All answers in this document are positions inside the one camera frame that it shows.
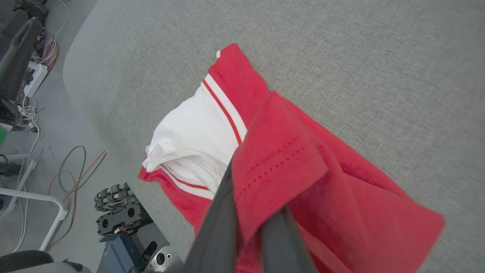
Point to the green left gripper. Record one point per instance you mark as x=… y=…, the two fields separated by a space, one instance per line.
x=5 y=113

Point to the black rounded chair seat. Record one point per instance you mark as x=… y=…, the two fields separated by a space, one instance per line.
x=22 y=259

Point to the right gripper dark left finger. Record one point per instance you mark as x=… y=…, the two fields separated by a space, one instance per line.
x=216 y=242

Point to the red white sports jersey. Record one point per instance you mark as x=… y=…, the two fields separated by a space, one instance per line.
x=303 y=159

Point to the black mecanum wheel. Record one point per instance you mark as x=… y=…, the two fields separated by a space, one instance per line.
x=113 y=195

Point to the grey fabric sofa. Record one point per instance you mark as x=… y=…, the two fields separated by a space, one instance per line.
x=341 y=57

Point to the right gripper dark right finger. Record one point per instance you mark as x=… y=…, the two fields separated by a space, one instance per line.
x=284 y=250

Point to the white power strip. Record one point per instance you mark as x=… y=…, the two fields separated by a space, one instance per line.
x=36 y=77

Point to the white tube frame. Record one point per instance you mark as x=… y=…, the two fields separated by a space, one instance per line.
x=53 y=223

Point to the grey robot mobile base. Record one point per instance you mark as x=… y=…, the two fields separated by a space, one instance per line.
x=129 y=242

